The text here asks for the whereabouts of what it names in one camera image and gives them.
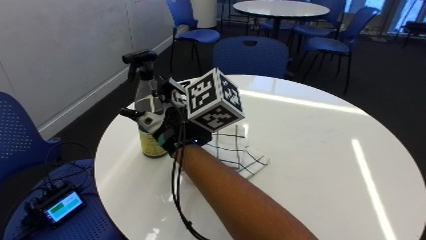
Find black cables on chair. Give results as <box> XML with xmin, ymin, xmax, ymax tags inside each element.
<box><xmin>19</xmin><ymin>141</ymin><xmax>95</xmax><ymax>231</ymax></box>

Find black glove cable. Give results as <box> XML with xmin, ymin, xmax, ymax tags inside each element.
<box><xmin>168</xmin><ymin>109</ymin><xmax>210</xmax><ymax>240</ymax></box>

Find white round column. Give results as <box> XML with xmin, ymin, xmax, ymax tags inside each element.
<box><xmin>190</xmin><ymin>0</ymin><xmax>219</xmax><ymax>30</ymax></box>

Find black chair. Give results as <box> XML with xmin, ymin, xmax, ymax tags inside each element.
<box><xmin>400</xmin><ymin>20</ymin><xmax>426</xmax><ymax>48</ymax></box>

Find blue perforated chair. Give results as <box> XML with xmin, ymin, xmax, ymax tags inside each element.
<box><xmin>0</xmin><ymin>91</ymin><xmax>126</xmax><ymax>240</ymax></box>

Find black device with screen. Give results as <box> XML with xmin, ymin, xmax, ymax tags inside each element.
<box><xmin>31</xmin><ymin>186</ymin><xmax>87</xmax><ymax>230</ymax></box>

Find blue chair with handle hole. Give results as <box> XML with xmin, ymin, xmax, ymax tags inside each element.
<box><xmin>211</xmin><ymin>35</ymin><xmax>290</xmax><ymax>80</ymax></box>

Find round white table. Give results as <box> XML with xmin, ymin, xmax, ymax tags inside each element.
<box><xmin>231</xmin><ymin>0</ymin><xmax>332</xmax><ymax>40</ymax></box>

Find white checked cloth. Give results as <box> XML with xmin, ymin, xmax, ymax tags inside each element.
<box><xmin>200</xmin><ymin>124</ymin><xmax>271</xmax><ymax>180</ymax></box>

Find window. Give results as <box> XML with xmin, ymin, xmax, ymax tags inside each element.
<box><xmin>344</xmin><ymin>0</ymin><xmax>426</xmax><ymax>34</ymax></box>

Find white marker cube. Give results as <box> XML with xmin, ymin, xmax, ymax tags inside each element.
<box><xmin>182</xmin><ymin>67</ymin><xmax>246</xmax><ymax>133</ymax></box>

